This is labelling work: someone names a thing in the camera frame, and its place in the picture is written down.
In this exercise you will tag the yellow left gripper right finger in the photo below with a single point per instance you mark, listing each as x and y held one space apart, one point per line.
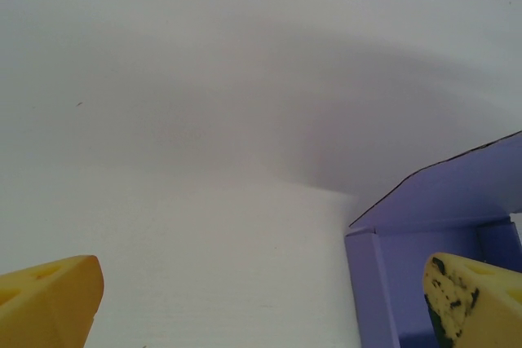
477 307

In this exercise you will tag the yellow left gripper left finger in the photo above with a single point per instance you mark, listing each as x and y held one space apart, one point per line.
45 303

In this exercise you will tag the purple cardboard box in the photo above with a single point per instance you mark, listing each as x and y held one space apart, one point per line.
432 209

